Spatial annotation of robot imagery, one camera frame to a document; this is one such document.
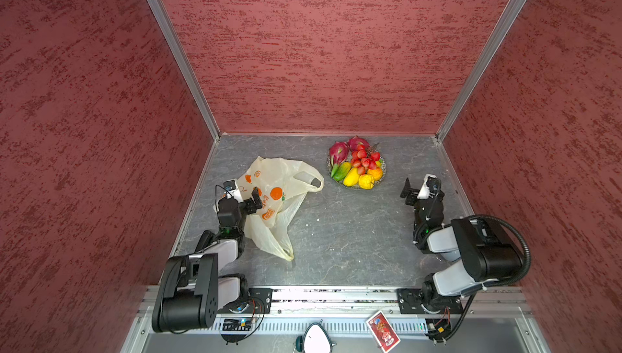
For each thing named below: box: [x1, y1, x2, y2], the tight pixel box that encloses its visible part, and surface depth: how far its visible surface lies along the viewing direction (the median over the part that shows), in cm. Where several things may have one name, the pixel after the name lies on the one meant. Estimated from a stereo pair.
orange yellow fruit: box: [366, 167, 384, 181], surface depth 102 cm
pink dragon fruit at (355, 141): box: [348, 135, 371, 152], surface depth 111 cm
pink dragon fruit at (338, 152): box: [328, 140, 350, 167], surface depth 106 cm
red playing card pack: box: [365, 310, 401, 353], surface depth 69 cm
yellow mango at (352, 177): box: [343, 166, 360, 188], surface depth 102 cm
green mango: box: [330, 161, 352, 182], surface depth 105 cm
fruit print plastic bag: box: [236, 156, 324, 261], surface depth 95 cm
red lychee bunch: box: [351, 142, 382, 176], surface depth 100 cm
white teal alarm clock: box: [295, 318, 337, 353], surface depth 66 cm
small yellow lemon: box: [357, 174, 375, 191], surface depth 99 cm
